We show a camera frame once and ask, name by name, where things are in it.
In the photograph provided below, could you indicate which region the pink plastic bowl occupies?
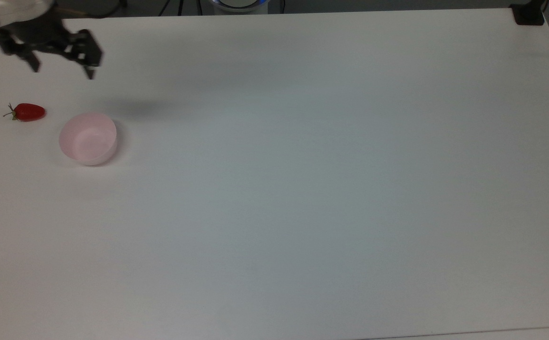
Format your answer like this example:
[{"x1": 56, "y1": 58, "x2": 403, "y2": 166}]
[{"x1": 59, "y1": 112, "x2": 118, "y2": 166}]

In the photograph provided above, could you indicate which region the red strawberry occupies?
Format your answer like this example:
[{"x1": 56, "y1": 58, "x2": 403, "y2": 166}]
[{"x1": 3, "y1": 102, "x2": 47, "y2": 122}]

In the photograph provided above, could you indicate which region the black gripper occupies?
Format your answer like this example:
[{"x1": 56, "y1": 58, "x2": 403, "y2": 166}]
[{"x1": 0, "y1": 16, "x2": 103, "y2": 80}]

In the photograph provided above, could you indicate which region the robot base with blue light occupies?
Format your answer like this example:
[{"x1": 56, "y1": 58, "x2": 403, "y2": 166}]
[{"x1": 200, "y1": 0, "x2": 285, "y2": 14}]

